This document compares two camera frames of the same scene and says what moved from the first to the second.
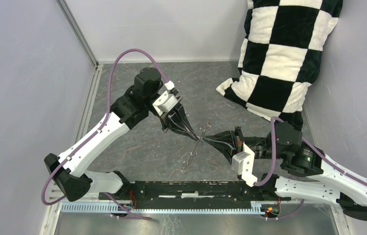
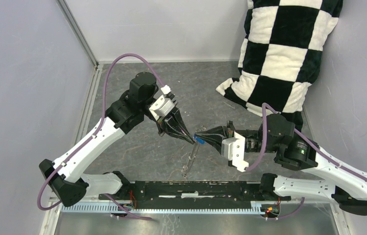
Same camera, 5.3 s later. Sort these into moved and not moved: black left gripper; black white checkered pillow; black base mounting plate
Moved: black left gripper
Not moved: black white checkered pillow; black base mounting plate
